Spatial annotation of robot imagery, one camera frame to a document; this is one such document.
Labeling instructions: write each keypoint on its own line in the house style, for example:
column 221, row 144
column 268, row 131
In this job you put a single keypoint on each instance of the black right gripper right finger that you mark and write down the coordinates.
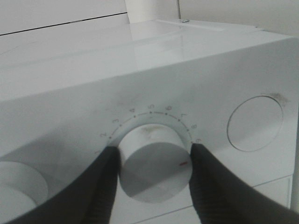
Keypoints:
column 220, row 197

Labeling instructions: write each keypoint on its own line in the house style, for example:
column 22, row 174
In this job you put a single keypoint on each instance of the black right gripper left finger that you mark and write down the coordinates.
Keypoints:
column 87, row 200

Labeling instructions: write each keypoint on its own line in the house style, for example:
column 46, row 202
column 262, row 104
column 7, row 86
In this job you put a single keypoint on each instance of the white timer knob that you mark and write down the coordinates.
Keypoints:
column 155, row 165

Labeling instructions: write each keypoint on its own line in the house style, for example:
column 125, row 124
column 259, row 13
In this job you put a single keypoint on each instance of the round door release button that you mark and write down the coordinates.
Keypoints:
column 255, row 123

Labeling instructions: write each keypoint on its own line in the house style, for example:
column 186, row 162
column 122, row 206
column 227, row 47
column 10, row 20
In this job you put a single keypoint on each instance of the white upper power knob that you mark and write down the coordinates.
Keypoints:
column 22, row 189

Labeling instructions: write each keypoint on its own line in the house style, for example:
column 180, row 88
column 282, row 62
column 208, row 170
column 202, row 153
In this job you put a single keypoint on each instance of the white microwave oven body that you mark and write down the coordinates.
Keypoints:
column 68, row 93

